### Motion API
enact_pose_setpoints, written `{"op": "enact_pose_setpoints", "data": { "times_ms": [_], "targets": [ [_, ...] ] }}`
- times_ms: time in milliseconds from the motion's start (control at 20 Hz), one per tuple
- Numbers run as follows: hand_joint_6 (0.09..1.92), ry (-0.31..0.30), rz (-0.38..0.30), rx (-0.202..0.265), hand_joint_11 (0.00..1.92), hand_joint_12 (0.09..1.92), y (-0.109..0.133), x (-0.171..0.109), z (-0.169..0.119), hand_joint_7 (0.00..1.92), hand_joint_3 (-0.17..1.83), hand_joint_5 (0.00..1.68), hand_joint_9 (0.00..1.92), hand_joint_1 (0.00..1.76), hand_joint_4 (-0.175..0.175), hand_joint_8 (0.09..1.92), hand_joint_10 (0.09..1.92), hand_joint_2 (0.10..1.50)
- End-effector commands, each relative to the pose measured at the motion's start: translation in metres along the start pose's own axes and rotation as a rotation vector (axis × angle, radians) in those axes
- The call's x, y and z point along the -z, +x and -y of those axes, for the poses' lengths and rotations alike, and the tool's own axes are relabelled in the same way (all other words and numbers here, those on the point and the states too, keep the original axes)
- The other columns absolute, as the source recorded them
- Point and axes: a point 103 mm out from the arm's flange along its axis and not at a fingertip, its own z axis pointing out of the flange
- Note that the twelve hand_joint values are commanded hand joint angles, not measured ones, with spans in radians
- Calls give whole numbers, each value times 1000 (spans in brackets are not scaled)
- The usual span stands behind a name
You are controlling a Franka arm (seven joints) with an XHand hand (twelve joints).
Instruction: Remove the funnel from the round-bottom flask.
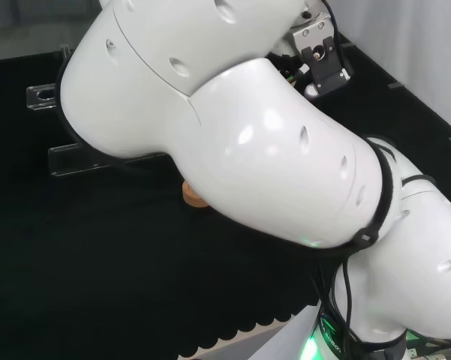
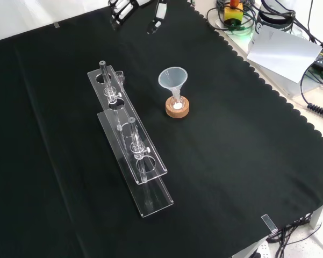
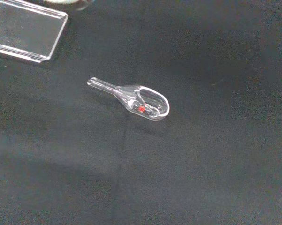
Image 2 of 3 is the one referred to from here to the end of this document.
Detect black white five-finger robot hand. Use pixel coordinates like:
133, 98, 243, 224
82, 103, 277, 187
109, 0, 169, 35

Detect clear plastic funnel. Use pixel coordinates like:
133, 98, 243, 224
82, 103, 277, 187
157, 68, 188, 104

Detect clear acrylic funnel stand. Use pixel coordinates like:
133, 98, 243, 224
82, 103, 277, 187
87, 60, 174, 218

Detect small glass round-bottom flask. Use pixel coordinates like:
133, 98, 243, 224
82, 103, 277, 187
169, 94, 184, 110

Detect yellow stop button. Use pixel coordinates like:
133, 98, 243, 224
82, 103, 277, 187
223, 0, 244, 29

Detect pale board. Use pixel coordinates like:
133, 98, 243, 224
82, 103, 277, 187
246, 24, 322, 84

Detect black cloth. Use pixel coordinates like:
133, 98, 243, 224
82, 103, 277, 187
0, 0, 323, 258

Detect white power strip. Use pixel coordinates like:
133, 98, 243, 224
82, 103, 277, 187
246, 240, 271, 258

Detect black cable loop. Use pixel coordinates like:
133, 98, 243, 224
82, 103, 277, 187
206, 5, 259, 35

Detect cork ring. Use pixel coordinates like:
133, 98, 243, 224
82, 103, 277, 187
165, 97, 191, 121

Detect black cable with ribbed plug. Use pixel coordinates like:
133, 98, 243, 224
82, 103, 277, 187
300, 63, 323, 120

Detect black cable bundle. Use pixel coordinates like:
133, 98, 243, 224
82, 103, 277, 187
268, 212, 323, 258

